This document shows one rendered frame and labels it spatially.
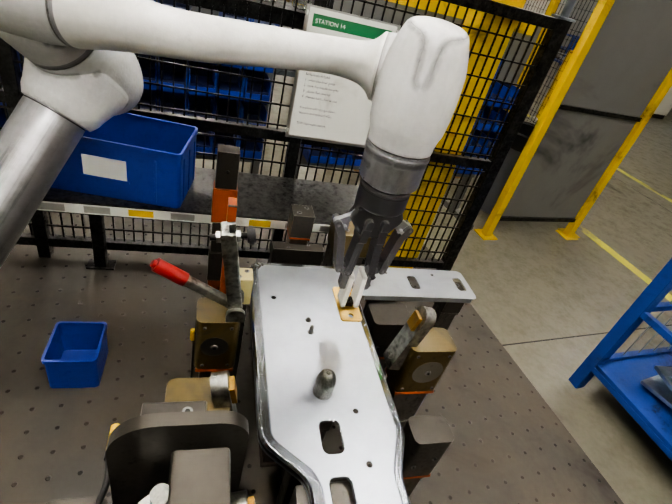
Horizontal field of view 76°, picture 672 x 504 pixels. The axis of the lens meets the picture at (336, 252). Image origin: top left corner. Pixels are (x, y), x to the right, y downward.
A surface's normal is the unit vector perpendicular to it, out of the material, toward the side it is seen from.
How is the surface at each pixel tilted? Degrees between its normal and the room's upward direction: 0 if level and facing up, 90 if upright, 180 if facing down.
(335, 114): 90
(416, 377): 90
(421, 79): 82
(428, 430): 0
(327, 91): 90
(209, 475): 0
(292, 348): 0
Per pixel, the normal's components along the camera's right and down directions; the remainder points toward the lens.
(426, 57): -0.18, 0.32
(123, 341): 0.22, -0.79
